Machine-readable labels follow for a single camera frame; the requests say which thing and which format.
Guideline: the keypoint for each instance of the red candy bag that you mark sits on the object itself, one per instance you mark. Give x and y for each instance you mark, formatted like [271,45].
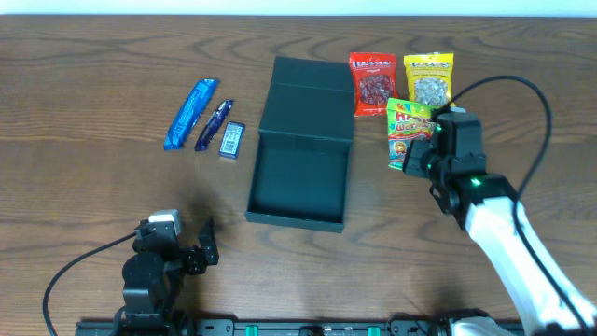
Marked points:
[374,76]

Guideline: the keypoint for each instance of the green Haribo worms bag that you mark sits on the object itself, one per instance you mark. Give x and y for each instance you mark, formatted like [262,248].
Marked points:
[407,121]

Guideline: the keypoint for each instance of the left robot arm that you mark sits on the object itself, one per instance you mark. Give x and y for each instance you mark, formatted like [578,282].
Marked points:
[155,276]

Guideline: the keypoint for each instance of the dark green box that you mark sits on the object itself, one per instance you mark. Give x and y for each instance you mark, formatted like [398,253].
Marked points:
[305,139]

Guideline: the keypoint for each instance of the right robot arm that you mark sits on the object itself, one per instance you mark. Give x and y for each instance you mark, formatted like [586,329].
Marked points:
[489,210]

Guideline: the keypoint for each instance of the dark blue candy bar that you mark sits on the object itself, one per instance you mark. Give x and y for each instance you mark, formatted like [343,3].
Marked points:
[213,124]

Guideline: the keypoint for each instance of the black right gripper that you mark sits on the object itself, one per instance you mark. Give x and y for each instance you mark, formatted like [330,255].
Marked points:
[417,159]

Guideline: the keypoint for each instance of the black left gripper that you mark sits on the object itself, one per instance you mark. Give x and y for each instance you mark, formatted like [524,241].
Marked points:
[193,258]

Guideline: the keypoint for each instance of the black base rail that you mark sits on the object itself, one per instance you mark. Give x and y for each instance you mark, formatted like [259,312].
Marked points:
[227,327]

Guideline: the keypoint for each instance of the yellow candy bag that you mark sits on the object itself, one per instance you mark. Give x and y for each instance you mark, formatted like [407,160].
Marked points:
[429,77]

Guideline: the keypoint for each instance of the long blue snack packet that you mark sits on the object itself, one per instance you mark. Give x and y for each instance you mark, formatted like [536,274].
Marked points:
[189,112]

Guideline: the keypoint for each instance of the small blue white box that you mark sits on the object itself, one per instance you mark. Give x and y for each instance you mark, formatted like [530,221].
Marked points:
[231,141]

